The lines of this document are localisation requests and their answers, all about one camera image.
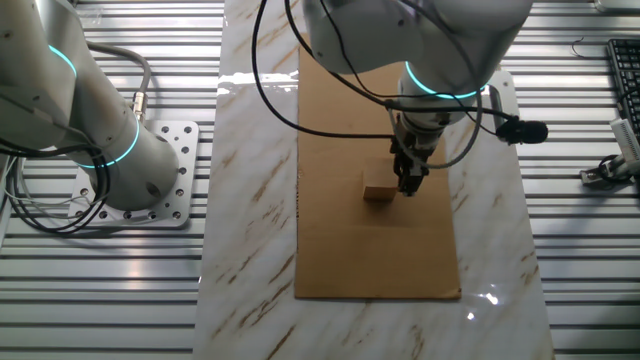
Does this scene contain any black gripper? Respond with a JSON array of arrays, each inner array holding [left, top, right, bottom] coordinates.
[[389, 128, 441, 197]]

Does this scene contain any small wooden block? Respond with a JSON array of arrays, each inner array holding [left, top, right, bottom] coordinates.
[[362, 157, 400, 203]]

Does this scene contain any brown cardboard sheet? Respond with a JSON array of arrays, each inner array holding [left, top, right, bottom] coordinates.
[[293, 33, 462, 301]]

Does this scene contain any marble patterned sheet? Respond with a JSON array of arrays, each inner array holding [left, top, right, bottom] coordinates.
[[192, 0, 556, 360]]

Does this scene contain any black keyboard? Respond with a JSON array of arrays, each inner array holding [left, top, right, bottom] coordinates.
[[607, 38, 640, 134]]

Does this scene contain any grey looped wrist cable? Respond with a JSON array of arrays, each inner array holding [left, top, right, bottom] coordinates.
[[388, 89, 484, 170]]

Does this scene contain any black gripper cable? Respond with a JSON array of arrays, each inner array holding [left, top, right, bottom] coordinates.
[[251, 0, 396, 140]]

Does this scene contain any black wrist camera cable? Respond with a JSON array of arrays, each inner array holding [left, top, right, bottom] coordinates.
[[284, 0, 514, 122]]

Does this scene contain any silver camera bracket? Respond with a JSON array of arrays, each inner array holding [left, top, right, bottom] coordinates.
[[487, 69, 517, 124]]

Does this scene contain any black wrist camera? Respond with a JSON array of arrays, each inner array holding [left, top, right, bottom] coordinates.
[[495, 118, 550, 146]]

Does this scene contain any thin black stand cable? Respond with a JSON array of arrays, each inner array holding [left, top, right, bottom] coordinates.
[[597, 153, 622, 184]]

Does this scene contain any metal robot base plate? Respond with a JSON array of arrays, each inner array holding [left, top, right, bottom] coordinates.
[[68, 119, 200, 229]]

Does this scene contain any grey camera on stand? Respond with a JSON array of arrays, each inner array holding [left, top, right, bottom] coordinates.
[[579, 117, 640, 189]]

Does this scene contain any grey base cable with connector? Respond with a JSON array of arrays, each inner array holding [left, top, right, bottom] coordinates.
[[85, 41, 153, 124]]

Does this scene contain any black cable bundle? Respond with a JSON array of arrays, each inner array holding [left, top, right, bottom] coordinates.
[[0, 142, 114, 235]]

